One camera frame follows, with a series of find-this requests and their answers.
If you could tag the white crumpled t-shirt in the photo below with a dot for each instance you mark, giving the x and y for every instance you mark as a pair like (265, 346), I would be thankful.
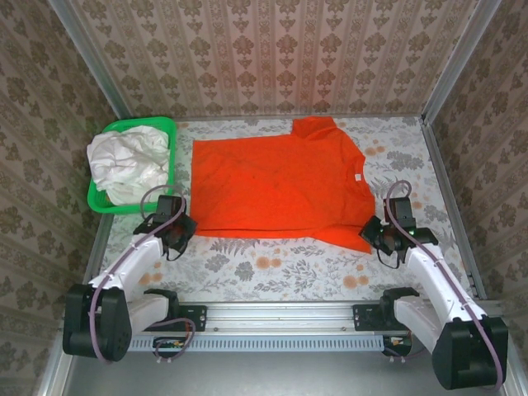
(128, 161)

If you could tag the orange t-shirt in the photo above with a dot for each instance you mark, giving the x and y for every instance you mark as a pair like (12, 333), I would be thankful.
(268, 185)

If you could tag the green plastic basket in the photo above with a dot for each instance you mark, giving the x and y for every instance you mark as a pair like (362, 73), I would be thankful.
(171, 128)

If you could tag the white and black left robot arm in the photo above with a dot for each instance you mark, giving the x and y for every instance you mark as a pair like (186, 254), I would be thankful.
(136, 255)

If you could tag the floral patterned tablecloth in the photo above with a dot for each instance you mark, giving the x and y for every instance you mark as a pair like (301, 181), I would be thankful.
(288, 268)

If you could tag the aluminium frame corner post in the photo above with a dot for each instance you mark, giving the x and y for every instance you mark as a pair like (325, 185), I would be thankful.
(88, 57)
(458, 62)

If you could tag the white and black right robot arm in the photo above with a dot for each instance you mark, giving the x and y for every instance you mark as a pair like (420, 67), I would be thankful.
(433, 284)

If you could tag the black mounting plate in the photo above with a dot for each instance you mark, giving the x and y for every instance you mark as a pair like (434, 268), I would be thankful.
(367, 317)
(193, 317)

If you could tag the aluminium frame side rail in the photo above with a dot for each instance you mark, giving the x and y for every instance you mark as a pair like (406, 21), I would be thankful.
(449, 198)
(95, 255)

